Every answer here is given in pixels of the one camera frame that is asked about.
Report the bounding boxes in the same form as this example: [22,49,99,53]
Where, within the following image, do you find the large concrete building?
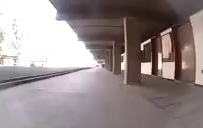
[48,0,203,90]

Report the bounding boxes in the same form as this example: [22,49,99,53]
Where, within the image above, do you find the low distant building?
[0,53,20,66]

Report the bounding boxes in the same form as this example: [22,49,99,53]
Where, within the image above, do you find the dark asphalt ground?
[0,65,87,83]

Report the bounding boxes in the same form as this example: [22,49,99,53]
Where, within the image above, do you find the grey concrete pavement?
[0,66,203,128]

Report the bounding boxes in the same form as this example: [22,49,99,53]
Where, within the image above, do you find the rectangular ground hatch cover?
[148,95,183,111]

